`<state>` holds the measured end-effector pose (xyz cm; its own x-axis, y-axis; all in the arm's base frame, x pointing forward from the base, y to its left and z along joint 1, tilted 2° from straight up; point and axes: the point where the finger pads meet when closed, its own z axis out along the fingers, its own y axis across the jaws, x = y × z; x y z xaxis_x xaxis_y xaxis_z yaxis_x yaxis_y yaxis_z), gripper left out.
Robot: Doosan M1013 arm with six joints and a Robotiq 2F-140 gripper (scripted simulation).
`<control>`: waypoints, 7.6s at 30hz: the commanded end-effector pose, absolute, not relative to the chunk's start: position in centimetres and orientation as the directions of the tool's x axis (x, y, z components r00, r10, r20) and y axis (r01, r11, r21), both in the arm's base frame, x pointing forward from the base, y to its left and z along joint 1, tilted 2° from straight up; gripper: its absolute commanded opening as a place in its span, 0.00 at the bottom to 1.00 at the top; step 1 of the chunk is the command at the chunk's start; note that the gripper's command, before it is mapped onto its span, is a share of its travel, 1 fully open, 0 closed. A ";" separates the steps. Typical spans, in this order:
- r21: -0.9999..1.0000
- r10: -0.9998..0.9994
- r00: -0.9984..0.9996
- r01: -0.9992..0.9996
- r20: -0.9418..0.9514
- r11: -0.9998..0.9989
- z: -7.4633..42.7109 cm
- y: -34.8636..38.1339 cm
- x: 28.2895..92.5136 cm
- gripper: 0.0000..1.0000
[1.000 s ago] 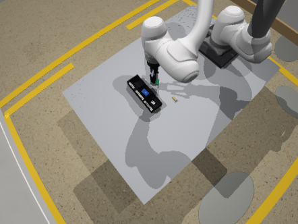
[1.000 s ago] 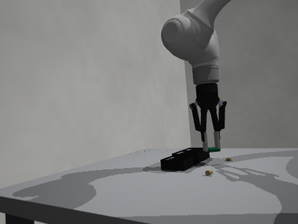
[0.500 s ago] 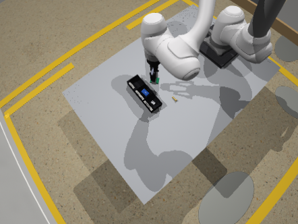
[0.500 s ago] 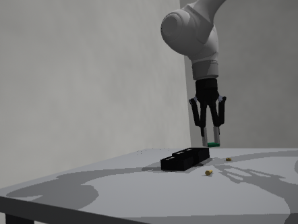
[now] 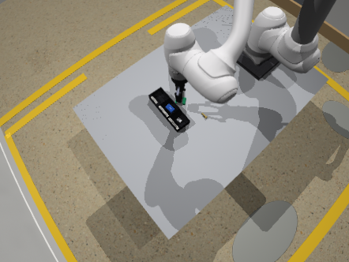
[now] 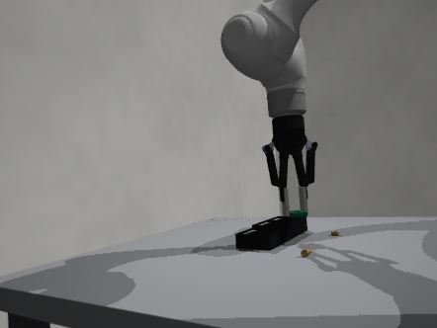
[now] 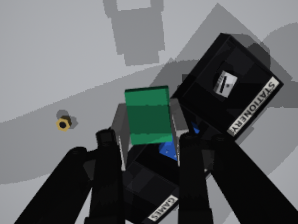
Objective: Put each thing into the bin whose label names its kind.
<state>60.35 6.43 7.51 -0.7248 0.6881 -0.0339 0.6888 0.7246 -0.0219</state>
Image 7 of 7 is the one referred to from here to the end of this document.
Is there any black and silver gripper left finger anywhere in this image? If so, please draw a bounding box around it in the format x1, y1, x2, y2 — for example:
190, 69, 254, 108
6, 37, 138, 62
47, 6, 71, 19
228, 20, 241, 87
14, 103, 130, 224

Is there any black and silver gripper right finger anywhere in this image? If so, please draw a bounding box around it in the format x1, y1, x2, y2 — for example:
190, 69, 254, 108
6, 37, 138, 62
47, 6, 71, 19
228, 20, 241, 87
169, 98, 298, 224

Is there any yellow hex nut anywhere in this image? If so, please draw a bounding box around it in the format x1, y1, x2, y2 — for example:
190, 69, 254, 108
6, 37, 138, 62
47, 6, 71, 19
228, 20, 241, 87
56, 116, 72, 132

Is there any black three-compartment bin rack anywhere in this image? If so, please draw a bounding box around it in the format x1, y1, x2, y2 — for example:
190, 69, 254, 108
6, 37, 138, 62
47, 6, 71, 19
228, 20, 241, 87
122, 33, 284, 224

